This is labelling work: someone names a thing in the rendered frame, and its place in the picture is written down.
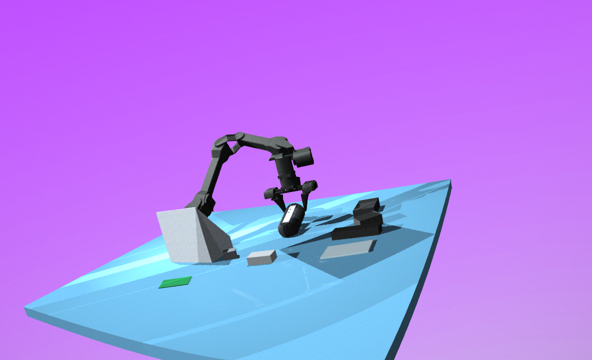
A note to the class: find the dark grey controller unit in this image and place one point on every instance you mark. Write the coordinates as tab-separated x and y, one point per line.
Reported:
291	220

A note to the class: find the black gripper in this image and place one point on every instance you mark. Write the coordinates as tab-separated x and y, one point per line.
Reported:
289	184

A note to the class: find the flat green rectangular plate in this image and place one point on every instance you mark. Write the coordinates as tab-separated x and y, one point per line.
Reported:
175	282

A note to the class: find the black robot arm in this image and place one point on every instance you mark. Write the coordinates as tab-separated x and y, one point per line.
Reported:
282	152

